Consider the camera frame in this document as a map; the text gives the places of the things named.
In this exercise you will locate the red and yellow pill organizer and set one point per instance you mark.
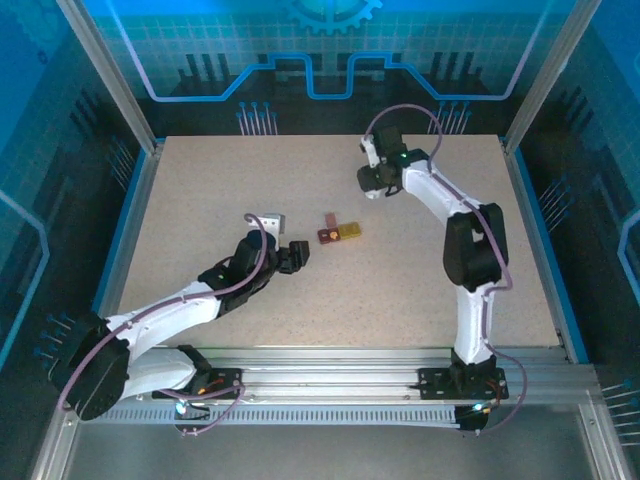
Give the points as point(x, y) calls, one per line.
point(350, 231)

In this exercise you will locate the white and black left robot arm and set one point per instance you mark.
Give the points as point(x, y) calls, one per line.
point(165, 312)

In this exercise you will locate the aluminium frame rail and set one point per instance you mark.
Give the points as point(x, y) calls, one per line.
point(325, 370)

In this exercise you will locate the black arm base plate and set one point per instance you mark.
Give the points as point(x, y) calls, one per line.
point(435, 382)
point(230, 382)

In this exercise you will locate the blue edged table side rail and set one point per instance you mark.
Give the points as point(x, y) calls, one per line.
point(125, 250)
point(540, 250)

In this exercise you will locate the aluminium frame post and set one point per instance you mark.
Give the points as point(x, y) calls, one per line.
point(541, 80)
point(111, 80)

